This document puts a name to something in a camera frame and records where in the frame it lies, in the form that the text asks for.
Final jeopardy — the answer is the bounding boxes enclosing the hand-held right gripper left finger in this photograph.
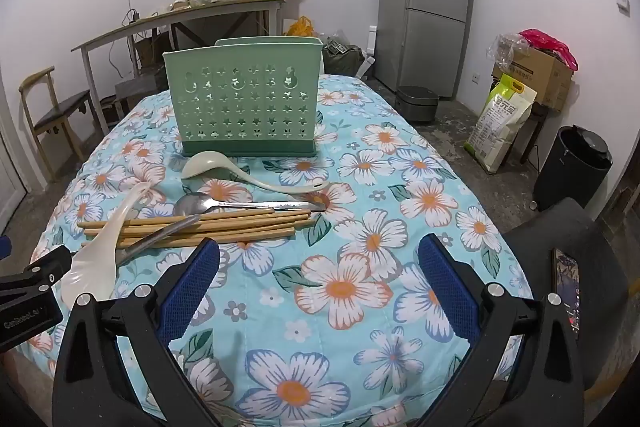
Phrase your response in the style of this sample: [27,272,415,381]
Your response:
[52,237,236,427]

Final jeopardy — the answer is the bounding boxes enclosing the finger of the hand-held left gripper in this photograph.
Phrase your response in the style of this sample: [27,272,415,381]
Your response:
[0,245,73,308]

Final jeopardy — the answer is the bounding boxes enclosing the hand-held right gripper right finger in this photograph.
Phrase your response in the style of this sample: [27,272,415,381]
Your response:
[417,234,586,427]

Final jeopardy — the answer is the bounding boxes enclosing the white plastic rice paddle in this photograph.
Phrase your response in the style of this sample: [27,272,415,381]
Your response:
[60,181,153,303]

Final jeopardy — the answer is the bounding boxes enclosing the stainless steel spoon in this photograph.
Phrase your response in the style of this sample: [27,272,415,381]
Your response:
[116,214,201,265]
[173,191,326,218]

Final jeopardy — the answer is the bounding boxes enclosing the bundle of wooden chopsticks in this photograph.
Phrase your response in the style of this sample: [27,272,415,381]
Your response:
[76,208,313,250]

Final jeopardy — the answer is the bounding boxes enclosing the cream plastic soup ladle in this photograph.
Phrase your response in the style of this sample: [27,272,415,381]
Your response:
[180,150,331,195]

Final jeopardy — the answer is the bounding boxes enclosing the green perforated utensil holder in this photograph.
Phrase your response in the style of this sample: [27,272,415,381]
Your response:
[162,37,325,158]

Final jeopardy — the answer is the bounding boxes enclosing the black smartphone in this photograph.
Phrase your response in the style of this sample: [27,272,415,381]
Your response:
[551,247,583,348]

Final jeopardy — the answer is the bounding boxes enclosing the blue floral tablecloth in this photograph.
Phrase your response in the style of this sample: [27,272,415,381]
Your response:
[10,74,536,427]

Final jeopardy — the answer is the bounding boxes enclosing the black trash bin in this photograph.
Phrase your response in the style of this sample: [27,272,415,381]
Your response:
[532,125,613,212]

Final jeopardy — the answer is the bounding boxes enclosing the wooden chair with black seat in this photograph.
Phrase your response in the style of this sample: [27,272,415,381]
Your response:
[19,66,93,182]

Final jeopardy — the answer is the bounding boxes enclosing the yellow and white rice bag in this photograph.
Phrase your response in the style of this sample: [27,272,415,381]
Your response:
[464,73,538,175]

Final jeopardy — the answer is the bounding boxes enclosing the grey rice cooker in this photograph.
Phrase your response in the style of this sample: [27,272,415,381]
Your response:
[395,86,441,124]

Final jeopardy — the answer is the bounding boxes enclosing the grey storage box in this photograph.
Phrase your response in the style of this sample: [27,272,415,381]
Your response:
[114,74,168,118]

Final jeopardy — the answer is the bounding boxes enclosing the large cardboard box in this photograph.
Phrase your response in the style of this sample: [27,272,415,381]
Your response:
[491,47,573,112]

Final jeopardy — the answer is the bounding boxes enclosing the clear plastic bag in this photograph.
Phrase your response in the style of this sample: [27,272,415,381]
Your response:
[487,32,531,70]

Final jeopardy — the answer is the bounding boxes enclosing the small brown cardboard box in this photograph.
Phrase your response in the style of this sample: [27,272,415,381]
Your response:
[134,32,171,68]

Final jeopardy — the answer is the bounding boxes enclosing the dark green bag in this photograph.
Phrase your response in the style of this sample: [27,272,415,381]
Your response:
[322,36,366,78]

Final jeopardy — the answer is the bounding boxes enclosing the pink plastic bag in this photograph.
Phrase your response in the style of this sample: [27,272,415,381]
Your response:
[517,28,580,72]

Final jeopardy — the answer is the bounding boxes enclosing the white-framed wooden desk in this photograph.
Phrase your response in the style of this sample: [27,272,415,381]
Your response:
[71,0,283,138]

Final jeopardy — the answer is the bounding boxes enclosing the silver refrigerator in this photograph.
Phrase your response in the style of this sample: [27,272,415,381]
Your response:
[374,0,476,100]

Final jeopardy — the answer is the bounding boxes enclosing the yellow plastic bag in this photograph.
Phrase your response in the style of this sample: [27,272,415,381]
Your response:
[285,16,318,38]

